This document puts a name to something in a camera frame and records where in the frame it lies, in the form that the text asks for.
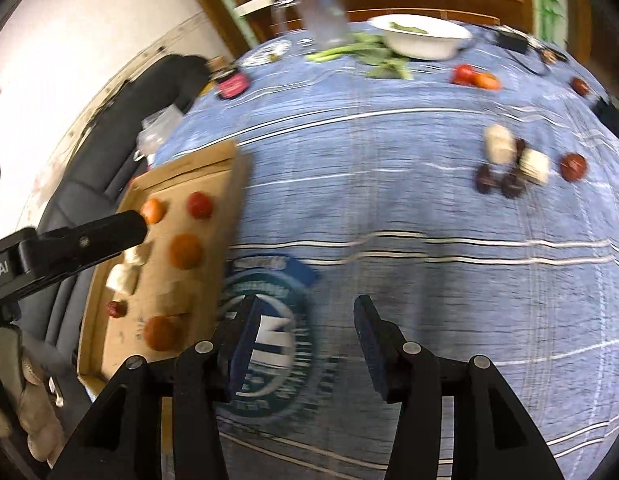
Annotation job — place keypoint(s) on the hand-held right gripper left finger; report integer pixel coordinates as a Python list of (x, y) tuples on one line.
[(244, 350)]

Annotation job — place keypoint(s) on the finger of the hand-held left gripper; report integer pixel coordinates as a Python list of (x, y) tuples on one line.
[(89, 245)]

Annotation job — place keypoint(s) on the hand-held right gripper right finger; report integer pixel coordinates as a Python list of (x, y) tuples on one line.
[(372, 345)]

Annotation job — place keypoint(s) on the pale sugarcane piece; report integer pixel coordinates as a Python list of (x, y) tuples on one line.
[(140, 255), (534, 166), (122, 279), (499, 145)]

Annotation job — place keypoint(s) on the red tomato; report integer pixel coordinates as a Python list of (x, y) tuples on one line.
[(200, 205), (464, 75)]

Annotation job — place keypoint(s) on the cardboard box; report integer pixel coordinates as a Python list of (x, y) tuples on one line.
[(214, 175)]

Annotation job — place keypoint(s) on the person's left hand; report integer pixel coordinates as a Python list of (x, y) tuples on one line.
[(36, 410)]

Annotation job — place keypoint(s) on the black chair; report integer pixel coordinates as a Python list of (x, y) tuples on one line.
[(89, 160)]

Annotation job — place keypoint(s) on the blue plaid tablecloth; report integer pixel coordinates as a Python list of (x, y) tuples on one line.
[(389, 260)]

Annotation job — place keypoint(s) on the crumpled clear plastic bag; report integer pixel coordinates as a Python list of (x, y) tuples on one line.
[(159, 130)]

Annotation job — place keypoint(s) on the dark red jujube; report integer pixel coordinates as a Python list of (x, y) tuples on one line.
[(486, 179), (521, 146)]

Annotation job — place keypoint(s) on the dark purple plum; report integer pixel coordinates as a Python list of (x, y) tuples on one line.
[(514, 186)]

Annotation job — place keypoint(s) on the jar with pink label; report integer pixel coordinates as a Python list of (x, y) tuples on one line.
[(230, 84)]

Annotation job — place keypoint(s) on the green leafy vegetable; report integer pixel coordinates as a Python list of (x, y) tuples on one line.
[(364, 55)]

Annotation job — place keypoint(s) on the white bowl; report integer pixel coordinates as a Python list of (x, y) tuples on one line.
[(422, 42)]

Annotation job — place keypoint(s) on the green leaf in bowl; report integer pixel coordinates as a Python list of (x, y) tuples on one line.
[(409, 27)]

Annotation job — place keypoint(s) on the clear glass mug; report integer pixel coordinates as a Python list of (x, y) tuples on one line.
[(322, 12)]

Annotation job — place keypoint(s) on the black device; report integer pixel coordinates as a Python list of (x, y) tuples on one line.
[(612, 112)]

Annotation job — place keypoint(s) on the black power adapter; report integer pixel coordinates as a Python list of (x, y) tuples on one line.
[(513, 41)]

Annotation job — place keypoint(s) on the black and gold plug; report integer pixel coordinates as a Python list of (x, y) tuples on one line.
[(551, 56)]

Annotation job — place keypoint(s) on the wooden cabinet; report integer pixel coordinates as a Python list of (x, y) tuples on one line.
[(379, 2)]

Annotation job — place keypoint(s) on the bamboo wall decal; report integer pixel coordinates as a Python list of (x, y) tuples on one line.
[(552, 0)]

